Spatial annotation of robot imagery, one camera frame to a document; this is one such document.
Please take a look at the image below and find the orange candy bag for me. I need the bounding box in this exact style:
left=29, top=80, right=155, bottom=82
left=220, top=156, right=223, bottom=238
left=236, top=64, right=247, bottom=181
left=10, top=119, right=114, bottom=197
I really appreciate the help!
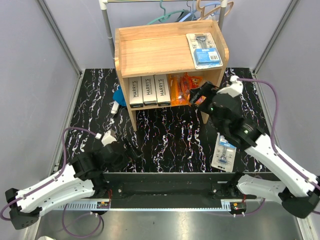
left=188, top=76, right=206, bottom=105
left=180, top=72, right=191, bottom=106
left=168, top=74, right=186, bottom=106

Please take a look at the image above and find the white Harry's box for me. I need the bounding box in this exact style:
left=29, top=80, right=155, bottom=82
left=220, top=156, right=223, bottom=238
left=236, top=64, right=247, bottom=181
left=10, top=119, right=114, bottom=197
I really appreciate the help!
left=129, top=76, right=144, bottom=108
left=154, top=74, right=171, bottom=106
left=141, top=75, right=158, bottom=106

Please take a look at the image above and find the blue razor blister pack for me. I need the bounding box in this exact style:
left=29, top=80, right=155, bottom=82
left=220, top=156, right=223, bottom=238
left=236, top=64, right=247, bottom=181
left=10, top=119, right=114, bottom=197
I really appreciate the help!
left=211, top=133, right=237, bottom=173

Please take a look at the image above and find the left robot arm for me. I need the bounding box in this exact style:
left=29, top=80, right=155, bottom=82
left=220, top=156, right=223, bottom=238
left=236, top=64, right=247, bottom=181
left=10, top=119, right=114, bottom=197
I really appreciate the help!
left=5, top=139, right=143, bottom=230

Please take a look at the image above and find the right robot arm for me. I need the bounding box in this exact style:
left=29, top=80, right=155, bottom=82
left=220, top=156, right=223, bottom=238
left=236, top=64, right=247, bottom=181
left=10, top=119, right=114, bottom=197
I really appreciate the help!
left=188, top=78, right=320, bottom=219

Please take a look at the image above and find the razor blister pack on shelf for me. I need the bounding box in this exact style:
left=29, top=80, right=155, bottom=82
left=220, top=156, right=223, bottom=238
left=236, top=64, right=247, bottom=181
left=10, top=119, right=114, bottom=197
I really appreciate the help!
left=186, top=32, right=223, bottom=70

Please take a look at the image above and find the blue object behind shelf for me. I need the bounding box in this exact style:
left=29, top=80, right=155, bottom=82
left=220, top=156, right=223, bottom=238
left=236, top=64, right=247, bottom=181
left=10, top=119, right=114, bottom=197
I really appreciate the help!
left=112, top=86, right=127, bottom=107

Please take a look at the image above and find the wooden two-tier shelf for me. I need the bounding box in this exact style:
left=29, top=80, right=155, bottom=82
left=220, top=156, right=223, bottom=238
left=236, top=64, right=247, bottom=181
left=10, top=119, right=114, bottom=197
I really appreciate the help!
left=114, top=19, right=230, bottom=129

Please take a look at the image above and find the black marble mat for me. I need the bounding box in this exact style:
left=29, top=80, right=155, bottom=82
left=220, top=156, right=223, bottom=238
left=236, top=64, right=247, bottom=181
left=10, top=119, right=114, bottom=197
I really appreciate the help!
left=59, top=67, right=282, bottom=174

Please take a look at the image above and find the white rack foot left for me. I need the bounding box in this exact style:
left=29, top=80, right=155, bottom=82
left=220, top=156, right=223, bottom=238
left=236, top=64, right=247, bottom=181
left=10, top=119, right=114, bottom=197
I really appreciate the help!
left=110, top=101, right=120, bottom=115

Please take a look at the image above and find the blue clothes hanger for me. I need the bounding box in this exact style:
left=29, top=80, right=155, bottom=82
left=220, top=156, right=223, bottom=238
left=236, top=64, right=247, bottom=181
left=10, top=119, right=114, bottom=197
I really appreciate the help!
left=176, top=0, right=199, bottom=23

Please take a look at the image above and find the wooden clothes hanger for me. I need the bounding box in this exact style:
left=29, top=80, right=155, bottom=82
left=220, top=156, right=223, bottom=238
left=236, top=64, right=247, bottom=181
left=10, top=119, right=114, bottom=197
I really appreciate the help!
left=195, top=0, right=234, bottom=20

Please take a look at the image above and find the teal clothes hanger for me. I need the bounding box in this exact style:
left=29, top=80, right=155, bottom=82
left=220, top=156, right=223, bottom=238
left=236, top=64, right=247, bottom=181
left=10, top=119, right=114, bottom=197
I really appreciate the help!
left=146, top=0, right=187, bottom=26

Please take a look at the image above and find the metal clothes rack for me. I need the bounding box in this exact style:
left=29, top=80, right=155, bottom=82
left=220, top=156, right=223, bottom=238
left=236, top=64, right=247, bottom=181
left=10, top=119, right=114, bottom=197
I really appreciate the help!
left=99, top=0, right=226, bottom=44

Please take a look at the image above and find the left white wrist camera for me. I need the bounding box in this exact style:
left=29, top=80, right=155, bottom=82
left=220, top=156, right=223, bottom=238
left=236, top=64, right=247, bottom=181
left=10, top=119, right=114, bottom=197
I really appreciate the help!
left=101, top=129, right=117, bottom=147

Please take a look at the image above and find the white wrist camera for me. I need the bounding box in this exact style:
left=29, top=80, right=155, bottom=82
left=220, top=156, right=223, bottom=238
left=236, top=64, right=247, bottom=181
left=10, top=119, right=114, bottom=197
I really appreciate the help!
left=217, top=75, right=244, bottom=98
left=101, top=129, right=117, bottom=147

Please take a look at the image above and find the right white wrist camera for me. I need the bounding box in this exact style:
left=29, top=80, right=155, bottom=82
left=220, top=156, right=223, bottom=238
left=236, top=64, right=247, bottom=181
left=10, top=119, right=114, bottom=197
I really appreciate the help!
left=217, top=75, right=244, bottom=98

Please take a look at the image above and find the slotted cable duct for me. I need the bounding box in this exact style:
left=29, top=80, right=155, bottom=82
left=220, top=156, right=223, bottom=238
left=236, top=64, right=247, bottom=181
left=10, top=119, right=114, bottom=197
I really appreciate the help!
left=54, top=200, right=111, bottom=211

